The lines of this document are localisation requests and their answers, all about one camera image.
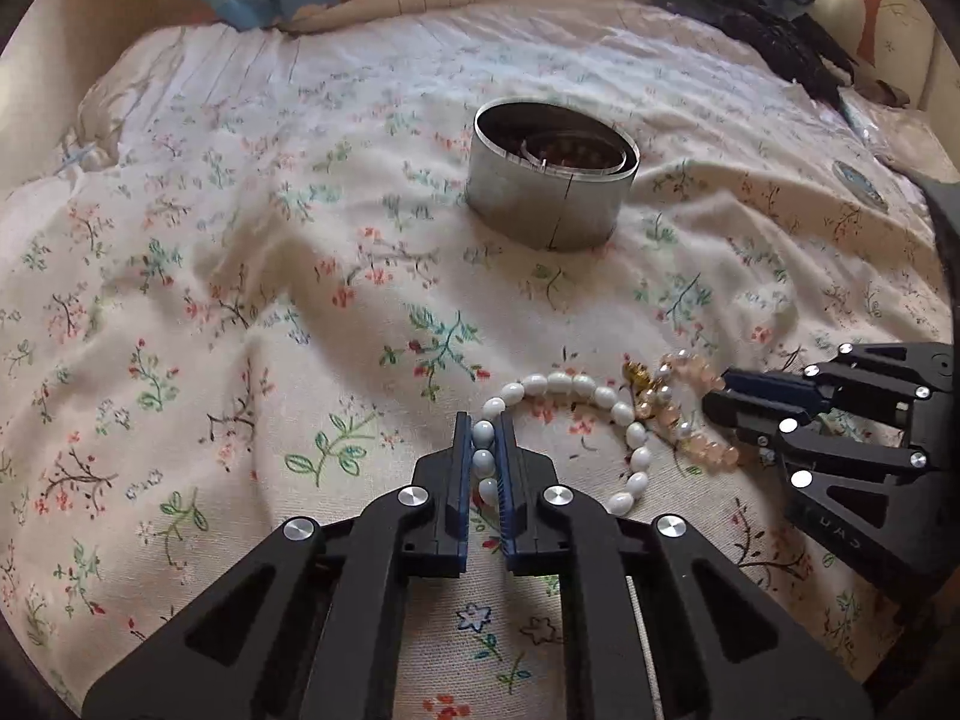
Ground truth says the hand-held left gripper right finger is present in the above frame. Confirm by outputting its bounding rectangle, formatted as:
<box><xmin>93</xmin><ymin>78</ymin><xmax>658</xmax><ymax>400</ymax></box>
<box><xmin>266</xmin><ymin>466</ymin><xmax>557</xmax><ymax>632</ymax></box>
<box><xmin>495</xmin><ymin>412</ymin><xmax>875</xmax><ymax>720</ymax></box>

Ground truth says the clear plastic bag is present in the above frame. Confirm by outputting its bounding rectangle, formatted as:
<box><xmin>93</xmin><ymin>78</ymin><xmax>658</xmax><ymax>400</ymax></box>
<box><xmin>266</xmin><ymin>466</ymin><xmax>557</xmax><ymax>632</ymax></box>
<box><xmin>836</xmin><ymin>86</ymin><xmax>960</xmax><ymax>181</ymax></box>

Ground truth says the white bead bracelet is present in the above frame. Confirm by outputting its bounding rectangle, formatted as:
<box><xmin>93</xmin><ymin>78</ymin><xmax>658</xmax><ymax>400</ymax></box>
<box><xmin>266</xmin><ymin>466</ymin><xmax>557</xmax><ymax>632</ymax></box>
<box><xmin>471</xmin><ymin>371</ymin><xmax>655</xmax><ymax>518</ymax></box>

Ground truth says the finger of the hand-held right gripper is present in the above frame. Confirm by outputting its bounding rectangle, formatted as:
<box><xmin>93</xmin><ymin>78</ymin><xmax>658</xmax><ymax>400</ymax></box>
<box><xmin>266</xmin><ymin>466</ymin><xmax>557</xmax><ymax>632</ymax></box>
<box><xmin>724</xmin><ymin>341</ymin><xmax>946</xmax><ymax>421</ymax></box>
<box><xmin>701</xmin><ymin>388</ymin><xmax>932</xmax><ymax>490</ymax></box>

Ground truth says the brown tree wall sticker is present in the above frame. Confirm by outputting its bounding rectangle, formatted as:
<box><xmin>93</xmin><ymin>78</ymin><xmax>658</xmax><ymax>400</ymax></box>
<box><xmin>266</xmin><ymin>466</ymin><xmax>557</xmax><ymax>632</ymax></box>
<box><xmin>817</xmin><ymin>0</ymin><xmax>938</xmax><ymax>68</ymax></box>

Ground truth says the black jacket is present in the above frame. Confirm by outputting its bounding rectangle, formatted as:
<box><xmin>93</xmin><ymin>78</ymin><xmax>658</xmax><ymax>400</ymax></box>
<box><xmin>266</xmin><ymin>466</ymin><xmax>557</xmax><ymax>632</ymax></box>
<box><xmin>651</xmin><ymin>0</ymin><xmax>860</xmax><ymax>102</ymax></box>

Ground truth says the round metal tin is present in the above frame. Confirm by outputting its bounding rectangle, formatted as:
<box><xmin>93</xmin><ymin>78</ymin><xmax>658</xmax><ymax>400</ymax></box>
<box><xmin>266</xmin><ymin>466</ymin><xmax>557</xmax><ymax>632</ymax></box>
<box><xmin>465</xmin><ymin>97</ymin><xmax>640</xmax><ymax>250</ymax></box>

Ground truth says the thin silver bangle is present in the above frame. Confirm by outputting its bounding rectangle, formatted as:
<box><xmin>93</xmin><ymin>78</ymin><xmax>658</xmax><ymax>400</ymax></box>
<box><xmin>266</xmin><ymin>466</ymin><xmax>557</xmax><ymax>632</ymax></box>
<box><xmin>517</xmin><ymin>130</ymin><xmax>627</xmax><ymax>175</ymax></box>

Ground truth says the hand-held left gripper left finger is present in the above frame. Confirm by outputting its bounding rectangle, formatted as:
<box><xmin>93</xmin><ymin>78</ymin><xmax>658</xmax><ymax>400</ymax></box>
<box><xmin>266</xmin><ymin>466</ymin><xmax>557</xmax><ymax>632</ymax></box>
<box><xmin>81</xmin><ymin>411</ymin><xmax>473</xmax><ymax>720</ymax></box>

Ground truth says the floral bed sheet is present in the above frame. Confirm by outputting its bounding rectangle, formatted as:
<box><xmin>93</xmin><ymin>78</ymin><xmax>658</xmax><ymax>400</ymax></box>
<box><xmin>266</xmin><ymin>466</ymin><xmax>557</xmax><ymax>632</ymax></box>
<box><xmin>0</xmin><ymin>0</ymin><xmax>953</xmax><ymax>720</ymax></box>

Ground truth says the pink bead bracelet gold charm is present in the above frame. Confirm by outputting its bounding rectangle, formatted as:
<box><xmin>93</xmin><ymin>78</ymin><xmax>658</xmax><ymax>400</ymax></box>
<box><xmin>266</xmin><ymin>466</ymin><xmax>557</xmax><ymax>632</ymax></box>
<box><xmin>622</xmin><ymin>349</ymin><xmax>743</xmax><ymax>470</ymax></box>

